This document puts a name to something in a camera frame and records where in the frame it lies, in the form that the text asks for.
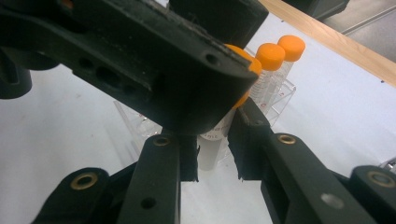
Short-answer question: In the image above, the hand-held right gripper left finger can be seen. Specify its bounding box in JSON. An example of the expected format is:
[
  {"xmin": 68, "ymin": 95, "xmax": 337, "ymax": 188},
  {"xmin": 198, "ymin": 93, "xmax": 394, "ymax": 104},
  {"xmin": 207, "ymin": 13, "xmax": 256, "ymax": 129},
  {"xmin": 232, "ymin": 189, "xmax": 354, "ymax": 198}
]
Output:
[{"xmin": 116, "ymin": 133, "xmax": 201, "ymax": 224}]

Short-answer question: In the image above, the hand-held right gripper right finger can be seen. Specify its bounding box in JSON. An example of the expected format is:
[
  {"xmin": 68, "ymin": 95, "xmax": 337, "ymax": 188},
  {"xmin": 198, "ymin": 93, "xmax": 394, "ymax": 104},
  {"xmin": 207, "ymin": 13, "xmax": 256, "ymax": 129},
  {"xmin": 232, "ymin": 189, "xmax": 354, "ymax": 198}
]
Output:
[{"xmin": 226, "ymin": 97, "xmax": 378, "ymax": 224}]

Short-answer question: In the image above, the orange-capped test tube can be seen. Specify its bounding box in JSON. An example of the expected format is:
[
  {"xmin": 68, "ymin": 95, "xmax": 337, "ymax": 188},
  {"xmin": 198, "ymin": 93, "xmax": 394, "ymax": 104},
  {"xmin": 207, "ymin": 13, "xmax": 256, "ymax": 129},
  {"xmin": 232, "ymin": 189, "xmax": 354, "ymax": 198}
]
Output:
[
  {"xmin": 274, "ymin": 34, "xmax": 307, "ymax": 94},
  {"xmin": 248, "ymin": 42, "xmax": 287, "ymax": 108},
  {"xmin": 196, "ymin": 43, "xmax": 263, "ymax": 173}
]

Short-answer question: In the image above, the clear plastic tube rack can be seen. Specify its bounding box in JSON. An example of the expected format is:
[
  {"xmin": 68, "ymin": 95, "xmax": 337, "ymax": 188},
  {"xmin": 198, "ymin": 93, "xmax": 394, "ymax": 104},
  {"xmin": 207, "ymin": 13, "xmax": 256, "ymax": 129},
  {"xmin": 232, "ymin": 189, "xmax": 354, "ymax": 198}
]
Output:
[{"xmin": 113, "ymin": 78, "xmax": 297, "ymax": 166}]

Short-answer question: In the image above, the white board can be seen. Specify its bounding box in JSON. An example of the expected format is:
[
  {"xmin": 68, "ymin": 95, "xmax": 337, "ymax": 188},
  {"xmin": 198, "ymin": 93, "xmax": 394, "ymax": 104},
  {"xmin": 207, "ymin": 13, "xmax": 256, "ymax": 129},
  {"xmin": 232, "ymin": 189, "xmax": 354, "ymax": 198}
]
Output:
[{"xmin": 0, "ymin": 0, "xmax": 396, "ymax": 224}]

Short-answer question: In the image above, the black cabinet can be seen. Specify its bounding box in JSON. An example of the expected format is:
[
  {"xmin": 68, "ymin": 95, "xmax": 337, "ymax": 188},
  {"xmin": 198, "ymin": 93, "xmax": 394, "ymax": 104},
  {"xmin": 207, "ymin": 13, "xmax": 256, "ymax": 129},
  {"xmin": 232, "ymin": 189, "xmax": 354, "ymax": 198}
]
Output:
[{"xmin": 280, "ymin": 0, "xmax": 352, "ymax": 22}]

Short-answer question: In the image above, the wooden table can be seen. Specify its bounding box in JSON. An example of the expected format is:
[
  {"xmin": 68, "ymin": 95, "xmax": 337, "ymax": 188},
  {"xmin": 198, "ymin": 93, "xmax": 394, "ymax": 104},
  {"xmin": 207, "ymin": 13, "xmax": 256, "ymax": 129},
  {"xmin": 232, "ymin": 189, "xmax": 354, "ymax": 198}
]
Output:
[{"xmin": 259, "ymin": 0, "xmax": 396, "ymax": 89}]

